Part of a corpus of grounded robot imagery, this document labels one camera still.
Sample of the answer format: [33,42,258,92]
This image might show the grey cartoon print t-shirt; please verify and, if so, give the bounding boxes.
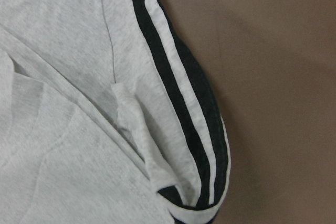
[1,0,231,223]

